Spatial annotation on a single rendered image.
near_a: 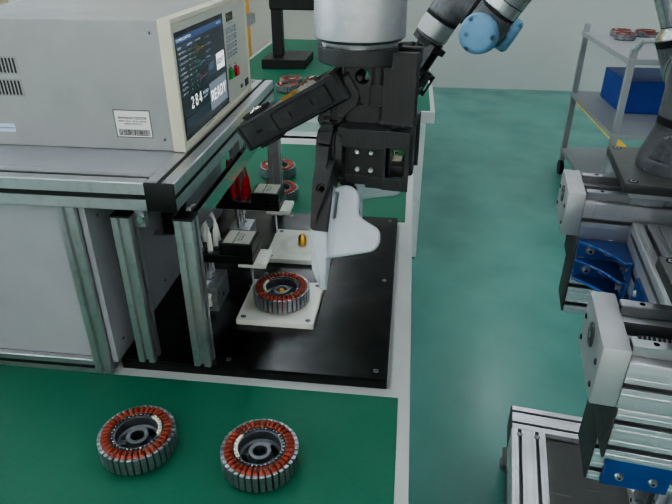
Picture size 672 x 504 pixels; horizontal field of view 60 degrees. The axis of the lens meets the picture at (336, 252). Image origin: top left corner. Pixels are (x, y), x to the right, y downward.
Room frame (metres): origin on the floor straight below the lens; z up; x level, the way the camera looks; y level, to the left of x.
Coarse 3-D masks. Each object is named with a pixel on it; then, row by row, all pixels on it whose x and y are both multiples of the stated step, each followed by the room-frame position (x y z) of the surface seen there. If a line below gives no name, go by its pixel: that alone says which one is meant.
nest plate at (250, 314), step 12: (252, 288) 1.03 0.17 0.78; (312, 288) 1.03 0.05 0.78; (252, 300) 0.99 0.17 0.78; (312, 300) 0.99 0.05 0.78; (240, 312) 0.95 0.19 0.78; (252, 312) 0.95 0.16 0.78; (264, 312) 0.95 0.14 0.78; (300, 312) 0.95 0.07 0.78; (312, 312) 0.95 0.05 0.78; (252, 324) 0.92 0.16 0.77; (264, 324) 0.92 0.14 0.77; (276, 324) 0.91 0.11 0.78; (288, 324) 0.91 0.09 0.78; (300, 324) 0.91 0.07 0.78; (312, 324) 0.91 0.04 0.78
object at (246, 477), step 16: (240, 432) 0.63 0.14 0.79; (256, 432) 0.64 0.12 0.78; (272, 432) 0.63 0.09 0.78; (288, 432) 0.63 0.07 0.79; (224, 448) 0.60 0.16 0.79; (240, 448) 0.61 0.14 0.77; (256, 448) 0.61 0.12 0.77; (288, 448) 0.60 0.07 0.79; (224, 464) 0.58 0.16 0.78; (240, 464) 0.57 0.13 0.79; (256, 464) 0.59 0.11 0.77; (272, 464) 0.57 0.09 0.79; (288, 464) 0.58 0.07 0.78; (240, 480) 0.55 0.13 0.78; (256, 480) 0.55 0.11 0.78; (272, 480) 0.56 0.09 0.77; (288, 480) 0.57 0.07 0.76
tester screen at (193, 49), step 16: (192, 32) 1.02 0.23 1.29; (208, 32) 1.10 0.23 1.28; (176, 48) 0.94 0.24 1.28; (192, 48) 1.01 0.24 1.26; (208, 48) 1.09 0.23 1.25; (192, 64) 1.00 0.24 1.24; (192, 80) 0.99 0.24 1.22; (208, 80) 1.07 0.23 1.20; (208, 96) 1.06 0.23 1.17; (192, 112) 0.97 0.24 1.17; (208, 112) 1.05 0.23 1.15; (192, 128) 0.97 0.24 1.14
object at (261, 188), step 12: (252, 192) 1.22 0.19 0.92; (264, 192) 1.22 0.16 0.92; (276, 192) 1.22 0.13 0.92; (228, 204) 1.21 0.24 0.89; (240, 204) 1.21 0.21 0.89; (252, 204) 1.21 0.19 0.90; (264, 204) 1.20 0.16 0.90; (276, 204) 1.20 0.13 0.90; (288, 204) 1.24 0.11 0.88; (240, 216) 1.24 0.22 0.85; (240, 228) 1.22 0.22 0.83
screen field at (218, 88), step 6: (216, 78) 1.12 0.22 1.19; (222, 78) 1.15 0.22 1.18; (210, 84) 1.08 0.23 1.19; (216, 84) 1.11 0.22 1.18; (222, 84) 1.15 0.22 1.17; (210, 90) 1.07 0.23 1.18; (216, 90) 1.11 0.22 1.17; (222, 90) 1.14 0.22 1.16; (210, 96) 1.07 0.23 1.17; (216, 96) 1.11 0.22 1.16; (222, 96) 1.14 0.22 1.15; (216, 102) 1.10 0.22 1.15
